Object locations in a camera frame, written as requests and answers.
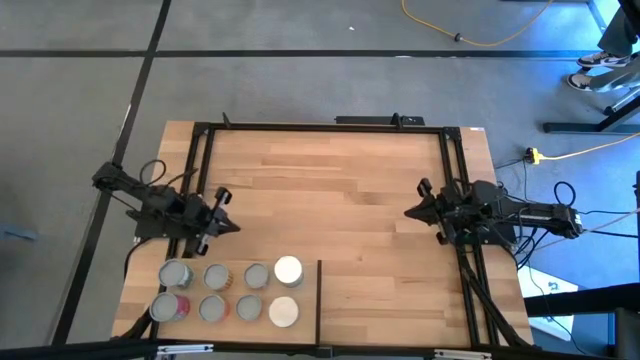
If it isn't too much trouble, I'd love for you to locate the black floor beam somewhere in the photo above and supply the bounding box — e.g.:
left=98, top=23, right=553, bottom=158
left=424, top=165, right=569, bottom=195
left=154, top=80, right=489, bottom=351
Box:
left=523, top=282, right=640, bottom=317

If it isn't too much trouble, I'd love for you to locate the person's shoe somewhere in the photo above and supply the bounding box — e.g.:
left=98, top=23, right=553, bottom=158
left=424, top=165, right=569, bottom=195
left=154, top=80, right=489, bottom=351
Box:
left=566, top=73, right=609, bottom=94
left=577, top=51, right=633, bottom=70

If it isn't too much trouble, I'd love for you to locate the yellow extension cable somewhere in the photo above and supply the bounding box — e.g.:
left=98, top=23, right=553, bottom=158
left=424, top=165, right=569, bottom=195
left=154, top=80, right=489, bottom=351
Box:
left=401, top=0, right=555, bottom=49

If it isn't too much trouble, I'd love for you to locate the beige floor cable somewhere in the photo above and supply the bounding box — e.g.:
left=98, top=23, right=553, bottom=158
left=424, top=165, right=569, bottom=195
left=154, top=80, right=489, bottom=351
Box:
left=529, top=208, right=640, bottom=254

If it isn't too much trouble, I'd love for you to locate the black front frame beam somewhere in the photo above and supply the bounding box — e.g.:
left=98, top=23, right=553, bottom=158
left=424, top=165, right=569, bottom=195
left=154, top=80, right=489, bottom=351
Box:
left=0, top=338, right=640, bottom=360

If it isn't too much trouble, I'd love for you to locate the person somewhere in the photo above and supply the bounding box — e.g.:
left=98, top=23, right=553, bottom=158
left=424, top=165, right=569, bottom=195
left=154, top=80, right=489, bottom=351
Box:
left=594, top=0, right=640, bottom=91

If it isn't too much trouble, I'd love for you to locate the grey green label tin can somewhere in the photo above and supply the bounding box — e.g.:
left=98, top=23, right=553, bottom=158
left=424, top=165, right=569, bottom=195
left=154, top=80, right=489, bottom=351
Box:
left=158, top=258, right=195, bottom=290

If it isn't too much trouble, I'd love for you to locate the black stand base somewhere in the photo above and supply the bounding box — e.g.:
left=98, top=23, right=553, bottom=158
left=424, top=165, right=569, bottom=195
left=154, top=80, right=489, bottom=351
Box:
left=543, top=87, right=640, bottom=134

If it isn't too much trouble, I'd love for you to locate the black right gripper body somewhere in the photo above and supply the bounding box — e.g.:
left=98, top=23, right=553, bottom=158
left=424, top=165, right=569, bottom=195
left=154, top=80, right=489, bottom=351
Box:
left=438, top=184, right=484, bottom=241

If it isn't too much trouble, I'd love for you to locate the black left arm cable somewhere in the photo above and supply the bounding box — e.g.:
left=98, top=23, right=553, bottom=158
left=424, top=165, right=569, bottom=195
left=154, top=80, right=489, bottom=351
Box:
left=138, top=158, right=199, bottom=187

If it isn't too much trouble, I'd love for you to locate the black aluminium table frame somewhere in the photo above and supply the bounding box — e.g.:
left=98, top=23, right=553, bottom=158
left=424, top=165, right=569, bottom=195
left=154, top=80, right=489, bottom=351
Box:
left=133, top=121, right=534, bottom=349

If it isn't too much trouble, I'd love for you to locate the white sheet blue print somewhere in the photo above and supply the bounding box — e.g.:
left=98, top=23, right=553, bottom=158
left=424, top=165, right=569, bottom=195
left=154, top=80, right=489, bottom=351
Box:
left=517, top=264, right=580, bottom=342

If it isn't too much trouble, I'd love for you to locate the short salmon print tin can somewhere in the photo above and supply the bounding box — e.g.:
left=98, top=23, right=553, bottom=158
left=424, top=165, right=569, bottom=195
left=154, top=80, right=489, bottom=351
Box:
left=243, top=262, right=271, bottom=290

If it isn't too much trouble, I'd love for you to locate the red label tin can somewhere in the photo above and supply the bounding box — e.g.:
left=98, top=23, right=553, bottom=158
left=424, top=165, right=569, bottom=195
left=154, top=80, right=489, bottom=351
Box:
left=149, top=291, right=192, bottom=324

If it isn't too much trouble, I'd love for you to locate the black flat bar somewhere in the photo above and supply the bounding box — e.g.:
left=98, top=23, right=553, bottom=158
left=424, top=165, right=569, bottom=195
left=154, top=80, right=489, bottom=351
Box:
left=334, top=115, right=426, bottom=126

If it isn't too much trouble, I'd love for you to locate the orange patterned tin can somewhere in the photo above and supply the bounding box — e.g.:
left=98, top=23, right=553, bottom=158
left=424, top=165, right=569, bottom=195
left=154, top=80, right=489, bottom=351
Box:
left=197, top=293, right=231, bottom=324

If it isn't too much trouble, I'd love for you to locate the silver metal bracket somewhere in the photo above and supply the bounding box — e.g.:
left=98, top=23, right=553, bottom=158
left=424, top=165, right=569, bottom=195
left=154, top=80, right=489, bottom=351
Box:
left=157, top=343, right=214, bottom=356
left=433, top=348, right=493, bottom=360

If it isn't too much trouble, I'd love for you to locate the short orange yellow tin can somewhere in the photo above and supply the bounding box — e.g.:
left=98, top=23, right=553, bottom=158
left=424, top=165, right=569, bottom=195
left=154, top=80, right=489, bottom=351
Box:
left=202, top=262, right=235, bottom=292

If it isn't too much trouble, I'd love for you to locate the white lid jar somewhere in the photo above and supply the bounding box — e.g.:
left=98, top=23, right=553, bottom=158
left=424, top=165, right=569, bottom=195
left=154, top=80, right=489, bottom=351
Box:
left=268, top=295, right=301, bottom=329

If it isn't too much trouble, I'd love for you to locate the short plain grey tin can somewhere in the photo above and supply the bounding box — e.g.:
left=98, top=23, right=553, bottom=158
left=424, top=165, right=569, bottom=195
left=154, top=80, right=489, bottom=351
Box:
left=234, top=293, right=264, bottom=322

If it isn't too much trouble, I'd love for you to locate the grey box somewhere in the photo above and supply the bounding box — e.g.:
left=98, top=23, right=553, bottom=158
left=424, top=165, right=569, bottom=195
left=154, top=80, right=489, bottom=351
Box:
left=612, top=307, right=640, bottom=360

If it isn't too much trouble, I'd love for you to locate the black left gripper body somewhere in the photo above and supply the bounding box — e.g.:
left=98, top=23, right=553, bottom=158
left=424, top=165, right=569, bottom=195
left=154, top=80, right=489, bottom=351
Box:
left=172, top=195, right=217, bottom=241

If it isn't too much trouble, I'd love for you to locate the blue cherry print tin can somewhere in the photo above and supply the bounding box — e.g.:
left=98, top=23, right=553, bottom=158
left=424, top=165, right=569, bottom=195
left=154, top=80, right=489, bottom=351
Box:
left=273, top=255, right=305, bottom=289

